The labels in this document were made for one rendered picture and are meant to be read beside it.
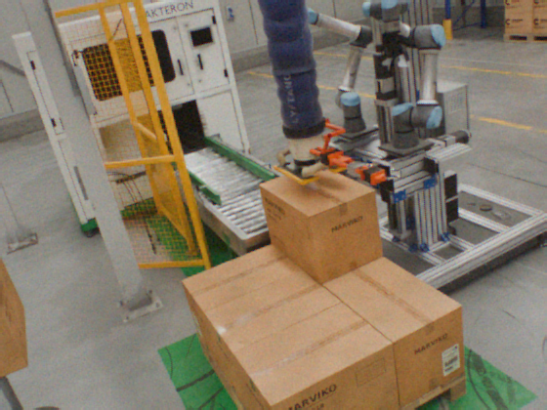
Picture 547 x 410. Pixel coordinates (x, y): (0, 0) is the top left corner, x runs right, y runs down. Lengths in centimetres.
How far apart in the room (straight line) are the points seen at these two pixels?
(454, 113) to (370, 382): 176
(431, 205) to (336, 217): 101
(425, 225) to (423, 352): 123
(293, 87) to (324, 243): 80
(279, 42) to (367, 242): 113
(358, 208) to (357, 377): 88
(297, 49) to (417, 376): 163
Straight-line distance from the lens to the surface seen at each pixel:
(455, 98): 344
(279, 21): 263
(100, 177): 366
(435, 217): 364
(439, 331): 258
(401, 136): 305
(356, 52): 352
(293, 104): 271
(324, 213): 268
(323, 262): 279
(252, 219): 372
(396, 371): 253
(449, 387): 285
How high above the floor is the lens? 210
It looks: 24 degrees down
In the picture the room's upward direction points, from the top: 12 degrees counter-clockwise
